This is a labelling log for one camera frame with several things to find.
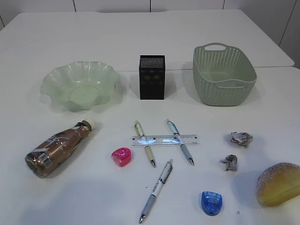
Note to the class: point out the small paper ball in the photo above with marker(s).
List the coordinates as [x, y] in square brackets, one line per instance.
[230, 162]

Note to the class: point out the large paper ball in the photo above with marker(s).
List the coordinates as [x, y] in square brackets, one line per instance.
[242, 138]

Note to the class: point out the yellow bread roll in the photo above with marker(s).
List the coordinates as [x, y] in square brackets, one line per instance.
[278, 184]

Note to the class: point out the yellow-green pen under ruler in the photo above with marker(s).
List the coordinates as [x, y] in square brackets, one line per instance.
[139, 131]

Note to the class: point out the blue-grey pen under ruler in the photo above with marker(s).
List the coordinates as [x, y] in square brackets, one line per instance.
[183, 147]

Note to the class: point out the black mesh pen holder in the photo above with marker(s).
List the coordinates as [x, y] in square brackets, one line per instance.
[152, 77]

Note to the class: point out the pink pencil sharpener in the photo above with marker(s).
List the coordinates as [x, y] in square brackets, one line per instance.
[122, 156]

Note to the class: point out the white blue-grip pen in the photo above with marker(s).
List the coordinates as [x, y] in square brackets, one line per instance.
[156, 190]

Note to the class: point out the green wavy glass plate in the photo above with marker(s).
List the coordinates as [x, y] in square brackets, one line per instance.
[80, 85]

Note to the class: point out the green woven plastic basket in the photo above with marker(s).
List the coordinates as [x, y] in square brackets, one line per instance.
[223, 75]

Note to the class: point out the blue pencil sharpener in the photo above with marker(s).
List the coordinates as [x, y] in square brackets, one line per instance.
[211, 202]

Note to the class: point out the clear plastic ruler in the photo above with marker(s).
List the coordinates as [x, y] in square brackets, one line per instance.
[164, 140]

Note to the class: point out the brown plastic drink bottle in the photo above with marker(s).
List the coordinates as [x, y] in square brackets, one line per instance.
[54, 151]

